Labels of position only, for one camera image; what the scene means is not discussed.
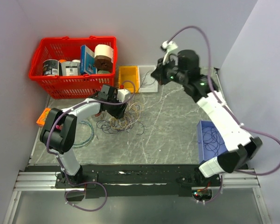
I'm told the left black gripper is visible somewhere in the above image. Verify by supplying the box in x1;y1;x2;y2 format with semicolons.
107;94;128;119

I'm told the yellow plastic bin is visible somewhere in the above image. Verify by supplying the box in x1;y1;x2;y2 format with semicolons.
118;66;140;93

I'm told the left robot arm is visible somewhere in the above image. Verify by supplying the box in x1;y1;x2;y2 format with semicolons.
40;84;131;188

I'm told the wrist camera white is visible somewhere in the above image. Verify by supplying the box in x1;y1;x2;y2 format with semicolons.
161;41;178;65
117;89;131;103

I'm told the grey labelled can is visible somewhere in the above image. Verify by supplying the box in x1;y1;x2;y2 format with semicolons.
61;61;80;76

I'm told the black labelled can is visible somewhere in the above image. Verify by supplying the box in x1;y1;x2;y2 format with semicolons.
42;59;59;76

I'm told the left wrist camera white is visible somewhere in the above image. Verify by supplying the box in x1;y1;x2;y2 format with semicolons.
117;89;131;103

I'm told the blue book box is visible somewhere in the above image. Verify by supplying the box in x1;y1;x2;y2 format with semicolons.
80;45;97;75

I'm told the cable pile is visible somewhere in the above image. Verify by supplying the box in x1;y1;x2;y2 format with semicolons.
95;99;146;140

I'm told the white cable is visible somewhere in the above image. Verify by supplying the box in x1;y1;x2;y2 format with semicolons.
141;73;154;87

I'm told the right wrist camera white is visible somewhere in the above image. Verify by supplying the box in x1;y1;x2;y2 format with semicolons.
161;41;178;65

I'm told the red plastic shopping basket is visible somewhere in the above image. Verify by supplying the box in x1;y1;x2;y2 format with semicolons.
28;36;117;99

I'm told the green coiled cable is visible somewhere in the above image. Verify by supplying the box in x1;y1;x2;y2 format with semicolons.
72;120;95;148

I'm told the white paper roll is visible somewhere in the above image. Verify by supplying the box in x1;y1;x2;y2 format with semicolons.
94;44;114;63

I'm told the brown round object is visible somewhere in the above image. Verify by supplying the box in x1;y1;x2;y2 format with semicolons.
94;56;113;71

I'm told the orange pink snack box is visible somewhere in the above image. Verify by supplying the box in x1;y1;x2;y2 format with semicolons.
36;108;51;127

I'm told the blue plastic bin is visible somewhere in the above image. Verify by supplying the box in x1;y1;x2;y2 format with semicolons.
197;120;228;164

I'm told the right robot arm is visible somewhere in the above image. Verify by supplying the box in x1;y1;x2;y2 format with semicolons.
151;50;262;186

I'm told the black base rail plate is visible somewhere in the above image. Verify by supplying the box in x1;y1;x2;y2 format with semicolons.
55;164;222;199

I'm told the dark purple cable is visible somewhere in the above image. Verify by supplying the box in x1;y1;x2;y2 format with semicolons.
204;126;224;154
203;126;224;157

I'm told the white plastic bin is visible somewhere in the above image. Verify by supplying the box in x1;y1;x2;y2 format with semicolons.
138;65;158;93

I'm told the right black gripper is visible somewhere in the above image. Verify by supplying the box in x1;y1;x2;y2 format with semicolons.
151;55;188;86

